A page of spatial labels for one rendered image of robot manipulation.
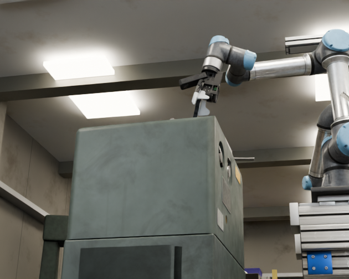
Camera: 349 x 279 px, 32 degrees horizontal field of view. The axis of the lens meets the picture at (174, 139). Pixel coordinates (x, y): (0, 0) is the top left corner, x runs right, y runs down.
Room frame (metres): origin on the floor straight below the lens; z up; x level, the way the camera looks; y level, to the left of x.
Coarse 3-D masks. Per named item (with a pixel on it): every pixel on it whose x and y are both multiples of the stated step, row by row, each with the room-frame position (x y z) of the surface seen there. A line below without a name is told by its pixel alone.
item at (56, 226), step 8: (48, 216) 6.77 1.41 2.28; (56, 216) 6.78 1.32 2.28; (64, 216) 6.78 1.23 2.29; (48, 224) 6.77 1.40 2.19; (56, 224) 6.78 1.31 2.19; (64, 224) 6.78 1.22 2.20; (48, 232) 6.77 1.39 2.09; (56, 232) 6.78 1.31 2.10; (64, 232) 6.78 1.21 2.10; (48, 240) 6.80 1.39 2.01; (56, 240) 6.80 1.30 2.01; (64, 240) 6.80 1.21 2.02; (48, 248) 6.82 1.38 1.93; (56, 248) 6.84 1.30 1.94; (48, 256) 6.82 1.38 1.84; (56, 256) 6.85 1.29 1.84; (48, 264) 6.82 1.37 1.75; (56, 264) 6.85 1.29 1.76; (40, 272) 6.83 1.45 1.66; (48, 272) 6.83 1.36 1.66; (56, 272) 6.91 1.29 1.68
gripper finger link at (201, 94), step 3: (201, 90) 2.08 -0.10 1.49; (195, 93) 2.05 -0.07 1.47; (198, 93) 2.05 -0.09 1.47; (201, 93) 2.06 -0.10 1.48; (204, 93) 2.07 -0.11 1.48; (195, 96) 2.04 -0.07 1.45; (198, 96) 2.05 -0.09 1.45; (201, 96) 2.05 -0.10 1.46; (204, 96) 2.05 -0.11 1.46; (207, 96) 2.05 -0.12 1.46; (192, 99) 2.05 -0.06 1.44; (195, 99) 2.04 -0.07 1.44; (192, 102) 2.04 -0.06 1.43; (195, 102) 2.05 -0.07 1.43
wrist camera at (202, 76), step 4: (204, 72) 2.10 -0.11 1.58; (192, 76) 2.10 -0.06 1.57; (196, 76) 2.10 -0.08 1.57; (200, 76) 2.10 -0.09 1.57; (204, 76) 2.09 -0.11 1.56; (180, 80) 2.11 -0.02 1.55; (184, 80) 2.10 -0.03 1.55; (188, 80) 2.10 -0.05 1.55; (192, 80) 2.10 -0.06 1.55; (196, 80) 2.10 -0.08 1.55; (180, 84) 2.11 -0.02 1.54; (184, 84) 2.11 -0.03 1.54; (188, 84) 2.12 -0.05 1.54; (192, 84) 2.12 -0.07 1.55; (196, 84) 2.13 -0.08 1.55; (184, 88) 2.13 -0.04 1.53
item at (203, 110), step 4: (200, 100) 2.15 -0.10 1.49; (196, 104) 2.15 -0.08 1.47; (200, 104) 2.16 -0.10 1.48; (204, 104) 2.16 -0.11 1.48; (196, 108) 2.16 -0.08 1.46; (200, 108) 2.17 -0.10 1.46; (204, 108) 2.17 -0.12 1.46; (196, 112) 2.17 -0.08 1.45; (200, 112) 2.18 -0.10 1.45; (204, 112) 2.17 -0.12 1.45; (208, 112) 2.17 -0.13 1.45; (196, 116) 2.18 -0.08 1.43
